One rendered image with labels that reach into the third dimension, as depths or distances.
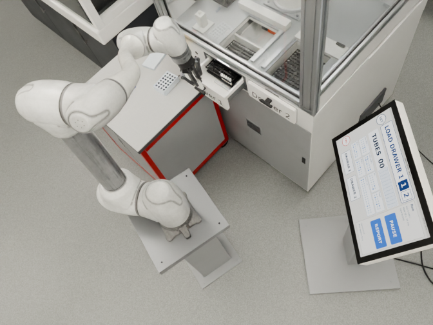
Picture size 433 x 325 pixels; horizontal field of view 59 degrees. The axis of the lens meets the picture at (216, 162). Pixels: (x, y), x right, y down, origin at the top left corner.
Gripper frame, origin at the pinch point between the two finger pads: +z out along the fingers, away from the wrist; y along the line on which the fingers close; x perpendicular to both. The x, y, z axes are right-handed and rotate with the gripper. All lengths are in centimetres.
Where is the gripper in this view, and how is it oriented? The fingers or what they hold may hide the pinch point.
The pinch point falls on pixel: (198, 84)
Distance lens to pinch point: 186.1
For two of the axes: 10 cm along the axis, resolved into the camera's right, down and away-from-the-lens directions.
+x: -7.1, -5.1, 4.8
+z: 3.1, 3.9, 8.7
